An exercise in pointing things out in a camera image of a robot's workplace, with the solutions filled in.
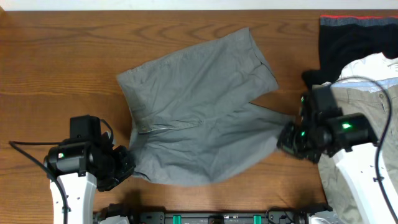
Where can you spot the white shirt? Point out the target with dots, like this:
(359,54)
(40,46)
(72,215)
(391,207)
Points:
(376,67)

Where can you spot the grey shorts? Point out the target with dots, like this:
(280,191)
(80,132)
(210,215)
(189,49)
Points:
(193,117)

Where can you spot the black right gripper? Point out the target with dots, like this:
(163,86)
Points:
(286,142)

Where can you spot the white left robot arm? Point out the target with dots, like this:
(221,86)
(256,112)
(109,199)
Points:
(81,169)

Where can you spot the beige khaki shorts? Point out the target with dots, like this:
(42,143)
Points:
(380,108)

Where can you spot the black garment red waistband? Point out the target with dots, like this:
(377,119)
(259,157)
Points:
(343,39)

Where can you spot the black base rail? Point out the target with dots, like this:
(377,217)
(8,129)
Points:
(320,213)

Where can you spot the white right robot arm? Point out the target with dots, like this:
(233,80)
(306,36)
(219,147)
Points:
(345,146)

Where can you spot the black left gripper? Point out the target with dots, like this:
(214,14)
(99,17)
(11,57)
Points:
(127,167)

